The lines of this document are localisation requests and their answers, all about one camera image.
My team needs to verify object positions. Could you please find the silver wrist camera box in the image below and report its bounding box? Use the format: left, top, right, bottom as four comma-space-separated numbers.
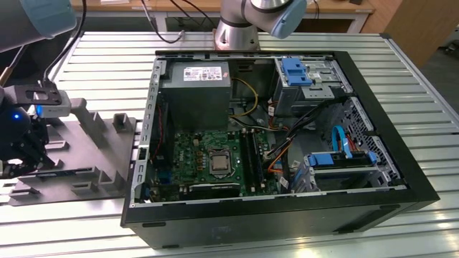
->
34, 90, 72, 118

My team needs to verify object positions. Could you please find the black cable bundle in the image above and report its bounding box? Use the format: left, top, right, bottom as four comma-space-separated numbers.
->
264, 98, 347, 159

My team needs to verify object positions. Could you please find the black CPU socket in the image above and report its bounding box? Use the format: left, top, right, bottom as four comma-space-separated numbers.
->
205, 147, 236, 180

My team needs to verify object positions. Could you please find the wooden cabinet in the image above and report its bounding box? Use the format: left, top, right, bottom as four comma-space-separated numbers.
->
361, 0, 459, 68

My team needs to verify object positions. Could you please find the black camera cable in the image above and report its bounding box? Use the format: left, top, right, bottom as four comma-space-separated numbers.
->
42, 0, 89, 84

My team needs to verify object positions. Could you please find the grey parts rack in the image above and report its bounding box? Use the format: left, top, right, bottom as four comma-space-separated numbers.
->
6, 98, 144, 207

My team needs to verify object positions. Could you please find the blue drive latch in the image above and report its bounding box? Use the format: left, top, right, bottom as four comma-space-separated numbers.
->
281, 58, 310, 87

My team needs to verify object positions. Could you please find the black case fan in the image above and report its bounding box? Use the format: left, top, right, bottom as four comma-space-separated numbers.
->
157, 101, 169, 151

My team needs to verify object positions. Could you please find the grey power supply unit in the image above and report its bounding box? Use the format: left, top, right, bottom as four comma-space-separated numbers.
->
158, 61, 232, 132

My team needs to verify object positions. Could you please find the office chair base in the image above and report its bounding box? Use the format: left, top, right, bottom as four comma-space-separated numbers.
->
437, 39, 459, 56

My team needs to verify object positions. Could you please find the blue disk carrier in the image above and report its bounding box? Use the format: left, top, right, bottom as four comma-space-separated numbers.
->
308, 151, 377, 169

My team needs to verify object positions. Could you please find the metal drive cage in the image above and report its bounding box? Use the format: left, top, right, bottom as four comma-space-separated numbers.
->
273, 58, 355, 116

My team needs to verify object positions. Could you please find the yellow wire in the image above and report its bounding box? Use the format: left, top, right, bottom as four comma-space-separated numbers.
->
228, 77, 258, 118

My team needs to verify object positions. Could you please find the red black twisted wire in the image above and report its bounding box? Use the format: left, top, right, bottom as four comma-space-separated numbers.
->
149, 104, 169, 162

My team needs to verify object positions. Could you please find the green motherboard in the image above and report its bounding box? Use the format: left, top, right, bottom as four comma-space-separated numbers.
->
148, 128, 284, 202

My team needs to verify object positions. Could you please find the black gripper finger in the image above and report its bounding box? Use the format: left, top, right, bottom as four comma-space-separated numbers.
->
0, 158, 36, 180
26, 117, 56, 170

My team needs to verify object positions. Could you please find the black open PC case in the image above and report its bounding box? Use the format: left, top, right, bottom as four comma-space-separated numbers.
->
120, 49, 441, 249

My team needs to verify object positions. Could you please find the metal disk bay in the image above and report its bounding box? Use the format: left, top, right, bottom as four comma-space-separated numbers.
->
292, 152, 408, 194

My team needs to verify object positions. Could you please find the wooden desk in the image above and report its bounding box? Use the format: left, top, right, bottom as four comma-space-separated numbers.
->
70, 0, 376, 33

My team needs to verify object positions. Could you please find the black graphics card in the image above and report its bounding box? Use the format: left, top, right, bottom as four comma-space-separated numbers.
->
178, 182, 241, 201

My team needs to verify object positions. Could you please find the silver CPU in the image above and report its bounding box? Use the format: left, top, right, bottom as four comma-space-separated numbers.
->
209, 155, 230, 173

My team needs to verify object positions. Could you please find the orange wire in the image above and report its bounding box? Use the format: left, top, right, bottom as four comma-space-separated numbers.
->
266, 150, 290, 173

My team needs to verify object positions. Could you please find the blue flat data cable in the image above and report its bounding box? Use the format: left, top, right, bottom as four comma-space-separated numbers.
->
331, 125, 355, 159

